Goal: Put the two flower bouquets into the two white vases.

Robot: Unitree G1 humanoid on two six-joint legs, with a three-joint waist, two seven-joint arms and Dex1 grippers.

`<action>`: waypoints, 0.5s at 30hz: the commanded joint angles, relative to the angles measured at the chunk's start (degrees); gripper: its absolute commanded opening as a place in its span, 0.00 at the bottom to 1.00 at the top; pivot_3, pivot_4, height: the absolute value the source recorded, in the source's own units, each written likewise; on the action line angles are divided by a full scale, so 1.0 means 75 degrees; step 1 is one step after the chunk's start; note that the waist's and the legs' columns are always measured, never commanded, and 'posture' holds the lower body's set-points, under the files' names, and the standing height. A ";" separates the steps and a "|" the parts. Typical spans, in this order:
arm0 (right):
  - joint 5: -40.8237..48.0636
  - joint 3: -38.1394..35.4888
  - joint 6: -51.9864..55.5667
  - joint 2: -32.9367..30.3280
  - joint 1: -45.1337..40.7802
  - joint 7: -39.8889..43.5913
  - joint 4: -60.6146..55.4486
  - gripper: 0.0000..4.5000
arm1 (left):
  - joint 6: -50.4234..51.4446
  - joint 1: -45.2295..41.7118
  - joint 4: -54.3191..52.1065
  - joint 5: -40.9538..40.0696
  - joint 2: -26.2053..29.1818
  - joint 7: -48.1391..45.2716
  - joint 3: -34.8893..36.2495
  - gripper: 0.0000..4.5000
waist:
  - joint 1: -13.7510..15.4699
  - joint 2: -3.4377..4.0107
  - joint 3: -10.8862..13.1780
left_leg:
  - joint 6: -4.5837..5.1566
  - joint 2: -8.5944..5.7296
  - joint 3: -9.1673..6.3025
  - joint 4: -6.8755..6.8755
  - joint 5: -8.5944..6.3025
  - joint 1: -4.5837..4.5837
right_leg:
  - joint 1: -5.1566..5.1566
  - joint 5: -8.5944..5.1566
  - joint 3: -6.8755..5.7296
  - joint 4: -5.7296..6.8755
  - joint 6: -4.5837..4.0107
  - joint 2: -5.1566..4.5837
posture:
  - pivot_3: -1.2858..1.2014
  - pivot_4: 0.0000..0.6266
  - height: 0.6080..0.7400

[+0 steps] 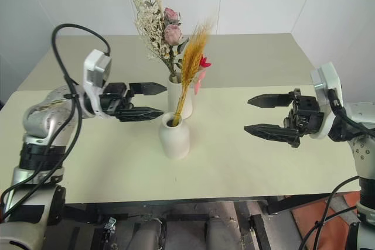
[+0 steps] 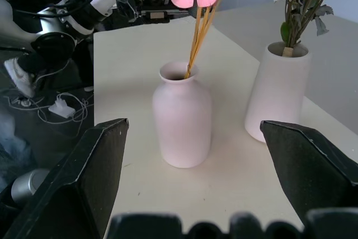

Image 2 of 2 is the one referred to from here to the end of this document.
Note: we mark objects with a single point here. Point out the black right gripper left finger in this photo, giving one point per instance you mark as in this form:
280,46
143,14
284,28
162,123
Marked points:
84,172

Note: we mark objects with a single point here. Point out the white bottle-shaped vase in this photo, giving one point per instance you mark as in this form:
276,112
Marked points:
181,124

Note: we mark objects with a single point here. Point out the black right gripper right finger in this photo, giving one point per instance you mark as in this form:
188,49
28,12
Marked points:
310,166

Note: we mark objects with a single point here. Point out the white conical vase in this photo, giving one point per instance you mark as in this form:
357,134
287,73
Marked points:
279,96

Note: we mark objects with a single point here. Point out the white power adapter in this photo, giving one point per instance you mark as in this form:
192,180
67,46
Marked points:
61,109

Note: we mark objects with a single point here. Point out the blue jeans leg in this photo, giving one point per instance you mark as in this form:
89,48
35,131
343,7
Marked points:
12,152

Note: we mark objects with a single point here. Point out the white sneaker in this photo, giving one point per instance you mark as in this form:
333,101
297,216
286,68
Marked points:
18,74

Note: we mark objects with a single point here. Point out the grey robot body shell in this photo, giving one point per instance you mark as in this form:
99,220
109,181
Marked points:
12,23

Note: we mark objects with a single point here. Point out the silver metal cylinder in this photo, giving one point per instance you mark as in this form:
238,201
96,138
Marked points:
26,184

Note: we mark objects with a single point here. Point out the daisy bouquet green leaves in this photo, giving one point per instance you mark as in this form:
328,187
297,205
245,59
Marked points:
284,30

